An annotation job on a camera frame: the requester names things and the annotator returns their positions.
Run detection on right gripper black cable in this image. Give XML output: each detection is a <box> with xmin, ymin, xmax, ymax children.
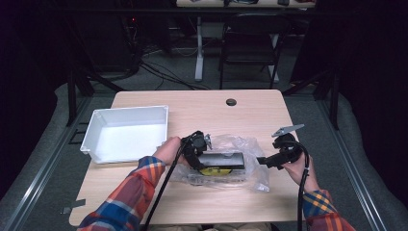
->
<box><xmin>290</xmin><ymin>140</ymin><xmax>312</xmax><ymax>231</ymax></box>

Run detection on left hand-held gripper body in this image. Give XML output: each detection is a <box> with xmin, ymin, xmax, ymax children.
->
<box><xmin>181</xmin><ymin>130</ymin><xmax>214</xmax><ymax>159</ymax></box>

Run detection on metal floor rail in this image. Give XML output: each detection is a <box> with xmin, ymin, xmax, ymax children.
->
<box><xmin>316</xmin><ymin>99</ymin><xmax>391</xmax><ymax>231</ymax></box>
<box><xmin>0</xmin><ymin>95</ymin><xmax>94</xmax><ymax>231</ymax></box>

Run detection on person's left hand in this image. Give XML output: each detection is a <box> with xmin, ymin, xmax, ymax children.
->
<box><xmin>153</xmin><ymin>136</ymin><xmax>191</xmax><ymax>167</ymax></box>

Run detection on grey floor tape strip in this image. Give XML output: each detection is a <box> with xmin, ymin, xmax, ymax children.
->
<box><xmin>61</xmin><ymin>198</ymin><xmax>87</xmax><ymax>216</ymax></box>

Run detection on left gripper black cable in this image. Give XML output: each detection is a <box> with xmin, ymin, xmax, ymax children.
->
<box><xmin>141</xmin><ymin>130</ymin><xmax>205</xmax><ymax>231</ymax></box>

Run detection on clear plastic bag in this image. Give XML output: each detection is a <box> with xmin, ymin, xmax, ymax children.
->
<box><xmin>169</xmin><ymin>134</ymin><xmax>271</xmax><ymax>193</ymax></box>

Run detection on black floor cables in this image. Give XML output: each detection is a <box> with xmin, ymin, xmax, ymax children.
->
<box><xmin>139</xmin><ymin>59</ymin><xmax>213</xmax><ymax>91</ymax></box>

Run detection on white-legged background desk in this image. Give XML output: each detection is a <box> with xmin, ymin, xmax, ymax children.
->
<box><xmin>175</xmin><ymin>0</ymin><xmax>317</xmax><ymax>83</ymax></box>

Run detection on black box with yellow label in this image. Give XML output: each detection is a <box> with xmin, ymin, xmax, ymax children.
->
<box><xmin>196</xmin><ymin>152</ymin><xmax>246</xmax><ymax>177</ymax></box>

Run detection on black metal stand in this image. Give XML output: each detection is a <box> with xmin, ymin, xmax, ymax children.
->
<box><xmin>65</xmin><ymin>64</ymin><xmax>126</xmax><ymax>127</ymax></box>
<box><xmin>282</xmin><ymin>66</ymin><xmax>342</xmax><ymax>130</ymax></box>

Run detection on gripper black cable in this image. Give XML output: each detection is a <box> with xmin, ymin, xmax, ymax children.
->
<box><xmin>141</xmin><ymin>130</ymin><xmax>205</xmax><ymax>231</ymax></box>
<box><xmin>290</xmin><ymin>140</ymin><xmax>312</xmax><ymax>231</ymax></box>

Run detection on black folding chair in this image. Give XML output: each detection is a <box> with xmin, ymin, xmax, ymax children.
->
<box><xmin>218</xmin><ymin>13</ymin><xmax>292</xmax><ymax>90</ymax></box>

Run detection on white plastic bin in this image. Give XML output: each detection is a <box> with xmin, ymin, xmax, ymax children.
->
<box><xmin>80</xmin><ymin>105</ymin><xmax>169</xmax><ymax>165</ymax></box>

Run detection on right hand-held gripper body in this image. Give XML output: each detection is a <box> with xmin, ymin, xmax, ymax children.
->
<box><xmin>270</xmin><ymin>123</ymin><xmax>306</xmax><ymax>170</ymax></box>

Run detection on person's right hand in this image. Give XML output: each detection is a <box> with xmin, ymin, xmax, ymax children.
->
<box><xmin>282</xmin><ymin>152</ymin><xmax>321</xmax><ymax>193</ymax></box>

